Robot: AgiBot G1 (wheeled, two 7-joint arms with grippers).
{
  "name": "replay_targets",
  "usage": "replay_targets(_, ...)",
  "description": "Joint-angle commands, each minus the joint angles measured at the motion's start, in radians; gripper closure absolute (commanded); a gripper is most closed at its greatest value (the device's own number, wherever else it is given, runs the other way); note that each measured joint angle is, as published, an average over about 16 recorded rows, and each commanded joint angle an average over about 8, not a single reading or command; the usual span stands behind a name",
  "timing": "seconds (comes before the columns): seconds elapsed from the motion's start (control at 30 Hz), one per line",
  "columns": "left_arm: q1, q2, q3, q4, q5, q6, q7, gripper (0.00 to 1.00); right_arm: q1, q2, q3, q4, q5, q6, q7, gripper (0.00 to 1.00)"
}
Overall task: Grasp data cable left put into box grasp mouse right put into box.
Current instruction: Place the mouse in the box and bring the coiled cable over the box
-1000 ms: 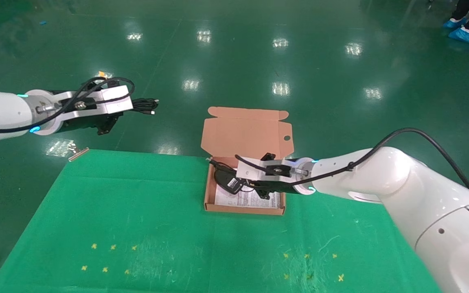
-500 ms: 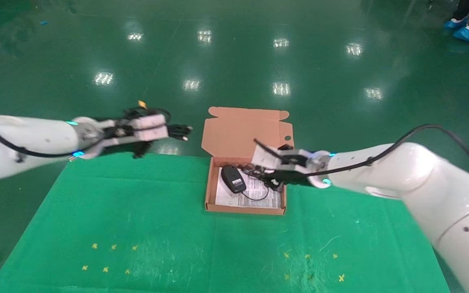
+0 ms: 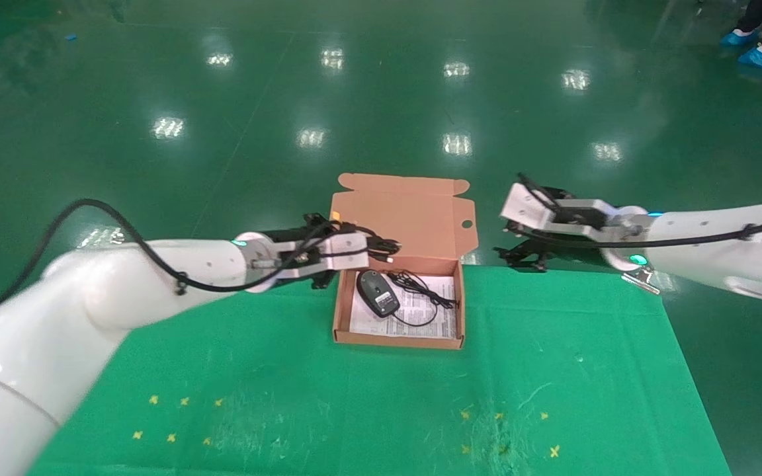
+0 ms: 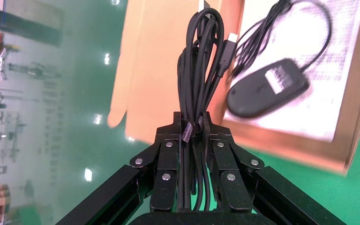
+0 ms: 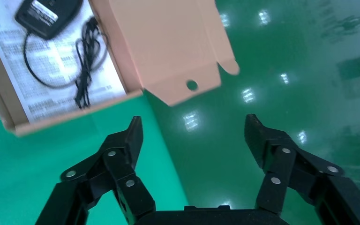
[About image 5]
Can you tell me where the white printed leaflet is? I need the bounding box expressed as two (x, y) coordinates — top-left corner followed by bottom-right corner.
(0, 0), (128, 124)

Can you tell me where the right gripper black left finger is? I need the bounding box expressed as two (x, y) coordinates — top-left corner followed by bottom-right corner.
(35, 116), (157, 225)

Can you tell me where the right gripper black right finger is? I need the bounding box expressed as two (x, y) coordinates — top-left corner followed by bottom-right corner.
(244, 114), (360, 225)

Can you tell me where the green table mat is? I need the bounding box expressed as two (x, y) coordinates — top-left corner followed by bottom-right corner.
(0, 83), (189, 225)

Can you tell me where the brown cardboard box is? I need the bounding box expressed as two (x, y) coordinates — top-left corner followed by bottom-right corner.
(0, 0), (240, 137)

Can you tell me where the black wired mouse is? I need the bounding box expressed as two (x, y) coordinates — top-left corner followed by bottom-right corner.
(14, 0), (110, 110)

